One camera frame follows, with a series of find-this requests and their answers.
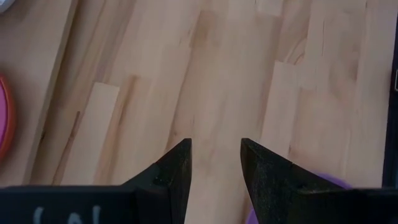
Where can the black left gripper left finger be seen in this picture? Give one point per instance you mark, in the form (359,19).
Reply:
(172,186)

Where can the purple plastic plate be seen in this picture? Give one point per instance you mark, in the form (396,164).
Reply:
(332,182)

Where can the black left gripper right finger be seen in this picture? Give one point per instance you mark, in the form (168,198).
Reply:
(270,186)

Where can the wooden shelf with black legs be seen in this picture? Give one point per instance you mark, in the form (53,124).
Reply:
(37,62)

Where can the black metal table frame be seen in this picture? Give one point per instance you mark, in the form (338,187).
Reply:
(391,140)

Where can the pink plastic plate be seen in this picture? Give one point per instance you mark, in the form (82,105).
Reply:
(2,115)

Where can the orange plastic plate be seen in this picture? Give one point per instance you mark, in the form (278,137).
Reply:
(11,124)

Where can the blue patterned paper plate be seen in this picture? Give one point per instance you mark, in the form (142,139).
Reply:
(3,3)

